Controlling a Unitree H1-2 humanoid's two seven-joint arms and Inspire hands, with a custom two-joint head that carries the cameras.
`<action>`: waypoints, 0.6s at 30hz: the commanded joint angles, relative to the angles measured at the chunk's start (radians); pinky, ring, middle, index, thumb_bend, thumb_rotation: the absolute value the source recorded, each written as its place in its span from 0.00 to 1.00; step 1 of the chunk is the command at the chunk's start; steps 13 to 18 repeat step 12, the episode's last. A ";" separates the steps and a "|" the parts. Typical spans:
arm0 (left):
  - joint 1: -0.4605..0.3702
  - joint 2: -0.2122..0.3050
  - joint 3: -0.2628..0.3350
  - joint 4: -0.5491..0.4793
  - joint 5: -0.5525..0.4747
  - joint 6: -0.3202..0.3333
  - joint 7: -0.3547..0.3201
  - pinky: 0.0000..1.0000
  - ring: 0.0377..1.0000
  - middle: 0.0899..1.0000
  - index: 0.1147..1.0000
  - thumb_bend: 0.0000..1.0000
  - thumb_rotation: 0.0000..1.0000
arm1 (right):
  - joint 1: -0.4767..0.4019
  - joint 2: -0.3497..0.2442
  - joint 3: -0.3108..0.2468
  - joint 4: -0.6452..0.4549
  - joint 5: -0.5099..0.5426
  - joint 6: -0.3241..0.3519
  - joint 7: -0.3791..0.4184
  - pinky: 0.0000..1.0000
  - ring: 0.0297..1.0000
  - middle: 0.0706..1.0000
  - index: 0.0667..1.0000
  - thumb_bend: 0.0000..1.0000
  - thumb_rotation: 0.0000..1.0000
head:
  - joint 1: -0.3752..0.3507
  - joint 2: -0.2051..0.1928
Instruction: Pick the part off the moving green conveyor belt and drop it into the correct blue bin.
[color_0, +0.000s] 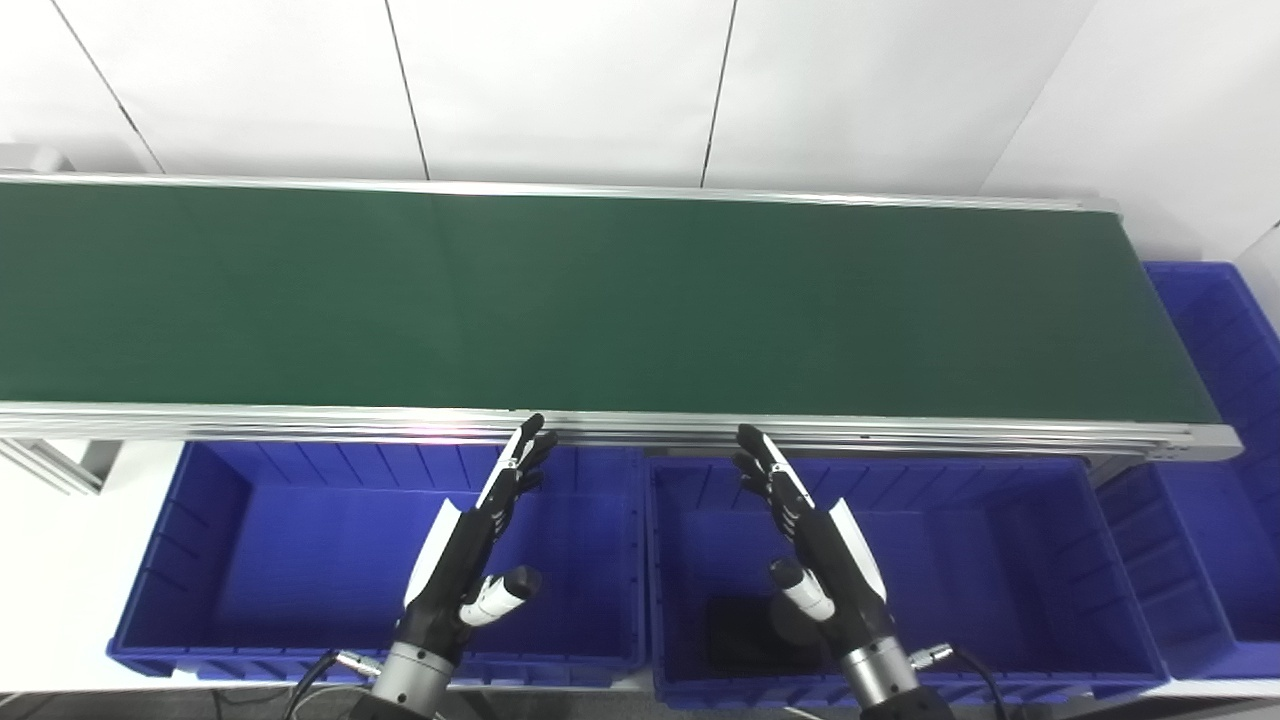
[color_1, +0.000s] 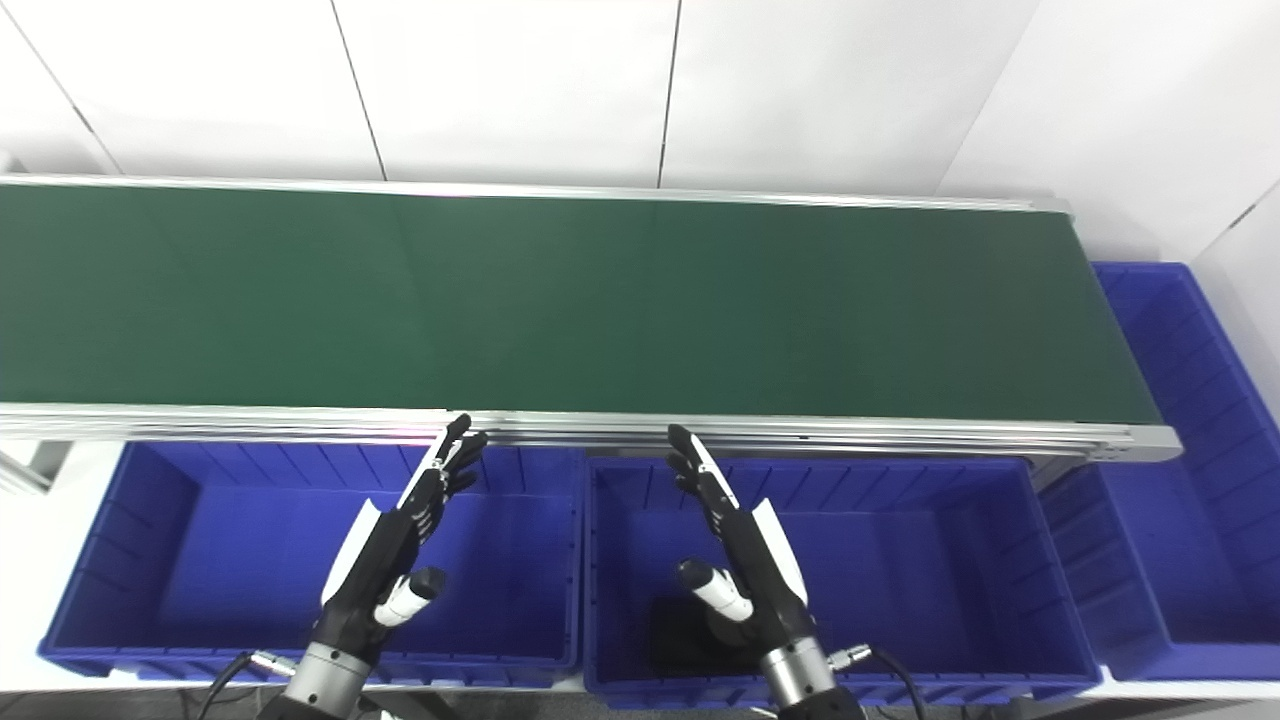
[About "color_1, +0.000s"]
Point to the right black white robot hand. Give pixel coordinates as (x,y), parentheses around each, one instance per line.
(765,570)

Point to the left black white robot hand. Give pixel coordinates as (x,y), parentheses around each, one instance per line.
(375,570)

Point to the black cylinder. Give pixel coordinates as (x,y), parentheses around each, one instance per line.
(685,640)

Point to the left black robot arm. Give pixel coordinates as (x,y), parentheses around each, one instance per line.
(320,685)

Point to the blue plastic bin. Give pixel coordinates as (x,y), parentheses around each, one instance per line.
(920,570)
(230,560)
(1180,540)

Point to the aluminium conveyor leg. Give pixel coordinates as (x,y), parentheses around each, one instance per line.
(30,465)
(1055,470)

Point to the green conveyor belt aluminium frame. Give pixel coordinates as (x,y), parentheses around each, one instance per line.
(600,300)

